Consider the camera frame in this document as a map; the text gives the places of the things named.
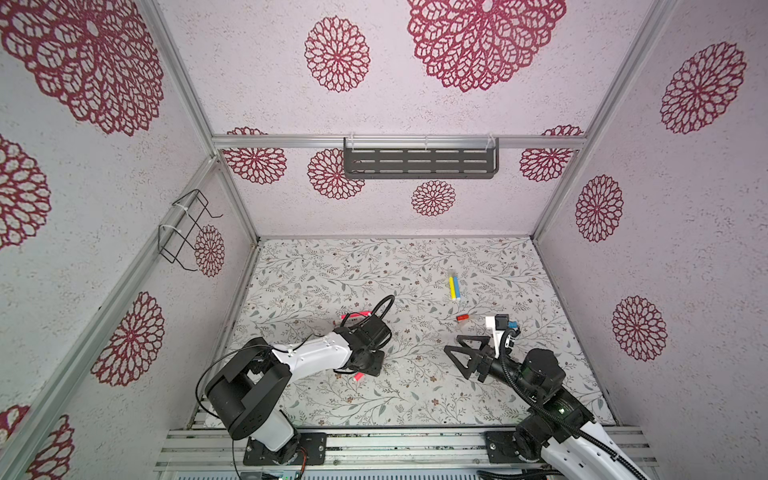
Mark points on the black wire wall rack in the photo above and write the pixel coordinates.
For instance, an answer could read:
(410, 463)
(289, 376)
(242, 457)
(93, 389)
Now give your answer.
(174, 238)

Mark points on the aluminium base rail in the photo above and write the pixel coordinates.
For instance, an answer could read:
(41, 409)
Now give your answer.
(436, 430)

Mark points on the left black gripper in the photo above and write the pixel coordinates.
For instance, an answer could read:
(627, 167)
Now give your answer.
(376, 368)

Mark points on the dark metal wall shelf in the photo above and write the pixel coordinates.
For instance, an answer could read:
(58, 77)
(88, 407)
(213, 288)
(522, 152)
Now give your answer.
(419, 163)

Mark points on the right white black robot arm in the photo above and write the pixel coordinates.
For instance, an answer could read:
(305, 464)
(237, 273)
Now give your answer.
(588, 453)

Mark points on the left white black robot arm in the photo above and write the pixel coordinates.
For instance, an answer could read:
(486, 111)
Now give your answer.
(246, 392)

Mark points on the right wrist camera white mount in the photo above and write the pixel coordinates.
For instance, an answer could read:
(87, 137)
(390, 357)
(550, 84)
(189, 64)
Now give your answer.
(504, 330)

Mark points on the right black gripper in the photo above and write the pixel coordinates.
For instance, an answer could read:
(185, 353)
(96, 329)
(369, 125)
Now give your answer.
(478, 364)

